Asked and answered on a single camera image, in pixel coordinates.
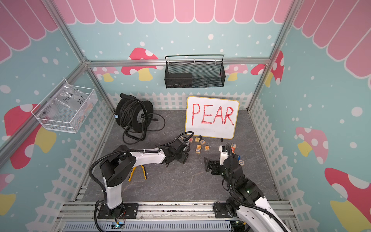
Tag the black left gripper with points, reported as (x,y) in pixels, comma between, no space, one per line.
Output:
(184,158)

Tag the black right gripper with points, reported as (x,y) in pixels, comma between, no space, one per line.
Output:
(217,165)

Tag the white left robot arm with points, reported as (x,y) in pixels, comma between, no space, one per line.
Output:
(111,170)

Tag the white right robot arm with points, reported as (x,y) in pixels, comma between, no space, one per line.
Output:
(247,202)

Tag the whiteboard with red PEAR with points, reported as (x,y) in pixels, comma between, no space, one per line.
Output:
(211,117)

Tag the black box in basket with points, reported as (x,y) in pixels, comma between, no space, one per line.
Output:
(178,80)

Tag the black cable reel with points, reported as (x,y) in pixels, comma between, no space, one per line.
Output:
(135,117)

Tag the black wire mesh basket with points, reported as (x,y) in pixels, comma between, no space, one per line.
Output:
(207,70)

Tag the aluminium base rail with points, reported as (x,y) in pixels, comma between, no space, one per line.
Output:
(151,216)

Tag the clear plastic wall bin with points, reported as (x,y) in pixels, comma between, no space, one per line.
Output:
(66,108)

